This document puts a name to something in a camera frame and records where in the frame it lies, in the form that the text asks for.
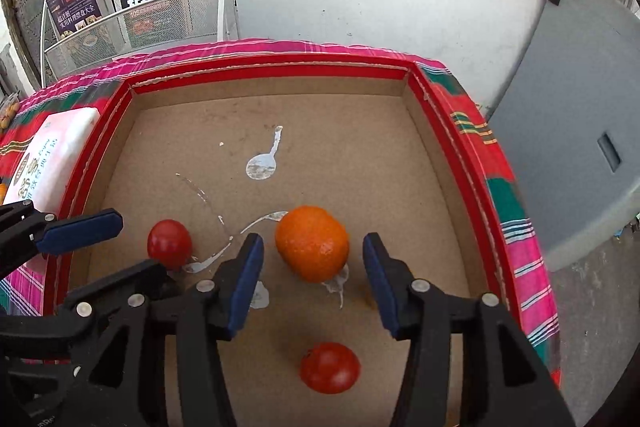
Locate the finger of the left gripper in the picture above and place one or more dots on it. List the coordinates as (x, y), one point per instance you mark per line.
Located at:
(27, 232)
(83, 311)

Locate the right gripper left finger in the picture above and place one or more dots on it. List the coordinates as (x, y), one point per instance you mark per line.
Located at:
(137, 309)

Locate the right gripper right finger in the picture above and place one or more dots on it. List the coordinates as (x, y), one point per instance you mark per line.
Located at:
(504, 382)

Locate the large orange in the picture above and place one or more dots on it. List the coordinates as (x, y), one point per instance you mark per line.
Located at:
(312, 243)

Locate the plaid tablecloth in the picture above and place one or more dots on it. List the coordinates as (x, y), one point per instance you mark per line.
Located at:
(508, 246)

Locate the white pink tissue pack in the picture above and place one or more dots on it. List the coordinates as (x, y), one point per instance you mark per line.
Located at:
(44, 171)

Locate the red tomato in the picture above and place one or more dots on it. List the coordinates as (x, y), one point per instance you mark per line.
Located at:
(170, 243)
(330, 368)

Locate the clear plastic fruit container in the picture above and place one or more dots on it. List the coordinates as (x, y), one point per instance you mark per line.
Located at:
(9, 107)

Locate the dark purple cookbook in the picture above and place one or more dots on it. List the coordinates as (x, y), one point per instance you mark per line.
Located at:
(69, 16)

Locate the red cardboard tray box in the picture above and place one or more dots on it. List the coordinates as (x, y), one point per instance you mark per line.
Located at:
(232, 157)

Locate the grey cabinet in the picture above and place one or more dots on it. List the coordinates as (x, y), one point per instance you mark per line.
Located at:
(569, 125)

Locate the white metal mesh rack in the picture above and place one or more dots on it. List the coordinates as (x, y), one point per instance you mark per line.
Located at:
(150, 26)

